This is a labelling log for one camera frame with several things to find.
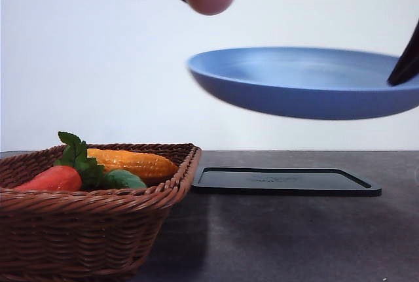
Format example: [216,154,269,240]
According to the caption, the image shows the black rectangular tray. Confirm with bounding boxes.
[191,168,382,196]

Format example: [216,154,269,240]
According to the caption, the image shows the yellow plastic corn cob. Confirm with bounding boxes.
[88,149,179,178]

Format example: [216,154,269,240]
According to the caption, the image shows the green plastic pepper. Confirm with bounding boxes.
[104,169,146,188]

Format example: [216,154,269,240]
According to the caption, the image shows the blue round plate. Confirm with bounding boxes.
[187,46,419,120]

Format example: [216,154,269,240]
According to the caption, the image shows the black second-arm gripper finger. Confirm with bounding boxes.
[388,19,419,85]

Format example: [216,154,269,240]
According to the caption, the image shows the brown wicker basket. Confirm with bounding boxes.
[0,143,202,282]

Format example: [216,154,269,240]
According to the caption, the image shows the orange plastic carrot with leaves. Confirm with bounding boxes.
[14,132,105,192]

